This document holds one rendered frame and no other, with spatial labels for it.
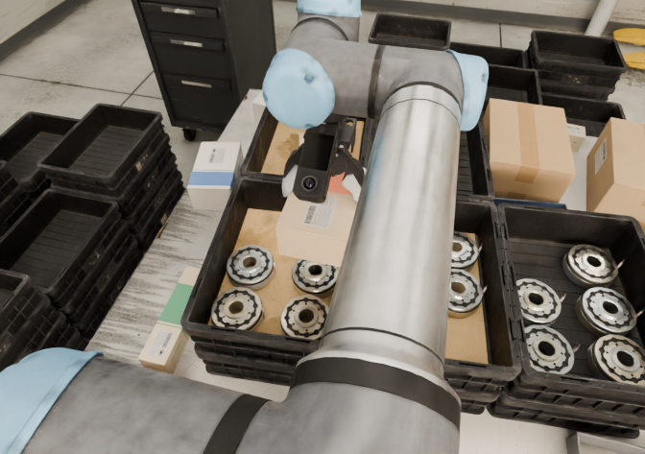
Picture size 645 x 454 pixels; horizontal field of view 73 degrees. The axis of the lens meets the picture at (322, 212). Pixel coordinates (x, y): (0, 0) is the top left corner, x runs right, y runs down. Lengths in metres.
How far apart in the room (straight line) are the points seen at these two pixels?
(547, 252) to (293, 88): 0.83
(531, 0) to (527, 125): 2.74
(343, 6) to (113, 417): 0.44
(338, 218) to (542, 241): 0.60
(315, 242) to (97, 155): 1.41
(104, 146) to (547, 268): 1.66
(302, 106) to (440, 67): 0.14
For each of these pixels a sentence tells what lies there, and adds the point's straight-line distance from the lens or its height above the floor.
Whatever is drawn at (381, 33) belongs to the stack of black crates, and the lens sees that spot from 2.64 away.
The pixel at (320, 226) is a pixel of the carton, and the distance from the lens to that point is 0.69.
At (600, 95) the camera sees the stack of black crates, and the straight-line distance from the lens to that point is 2.56.
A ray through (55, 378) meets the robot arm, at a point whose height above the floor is 1.44.
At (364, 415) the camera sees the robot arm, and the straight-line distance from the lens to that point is 0.22.
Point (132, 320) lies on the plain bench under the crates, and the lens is 1.16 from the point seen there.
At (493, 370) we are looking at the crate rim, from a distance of 0.82.
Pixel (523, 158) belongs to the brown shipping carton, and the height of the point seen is 0.86.
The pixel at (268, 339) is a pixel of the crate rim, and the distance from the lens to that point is 0.80.
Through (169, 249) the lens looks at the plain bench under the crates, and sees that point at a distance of 1.25.
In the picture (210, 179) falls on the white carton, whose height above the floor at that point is 0.79.
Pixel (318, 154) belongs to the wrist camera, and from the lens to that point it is 0.61.
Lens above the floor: 1.65
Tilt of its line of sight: 49 degrees down
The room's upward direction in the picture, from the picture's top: straight up
